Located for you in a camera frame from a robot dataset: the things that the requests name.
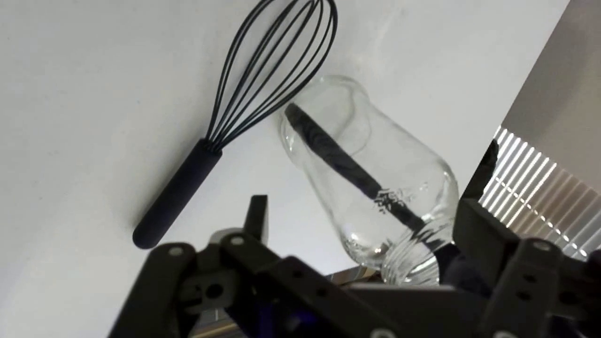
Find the clear glass jar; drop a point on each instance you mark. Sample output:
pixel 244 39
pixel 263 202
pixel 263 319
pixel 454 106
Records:
pixel 368 181

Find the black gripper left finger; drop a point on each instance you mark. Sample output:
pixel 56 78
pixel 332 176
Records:
pixel 257 219

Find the dark blue spatula spoon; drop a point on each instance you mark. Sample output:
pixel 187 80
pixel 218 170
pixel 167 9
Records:
pixel 349 166

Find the white window blinds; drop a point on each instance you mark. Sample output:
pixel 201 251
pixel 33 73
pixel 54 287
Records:
pixel 533 197

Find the black wire whisk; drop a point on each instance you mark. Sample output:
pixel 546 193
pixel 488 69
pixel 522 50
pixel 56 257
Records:
pixel 278 48

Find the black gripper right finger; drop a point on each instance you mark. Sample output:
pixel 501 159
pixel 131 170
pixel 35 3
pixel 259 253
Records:
pixel 482 242

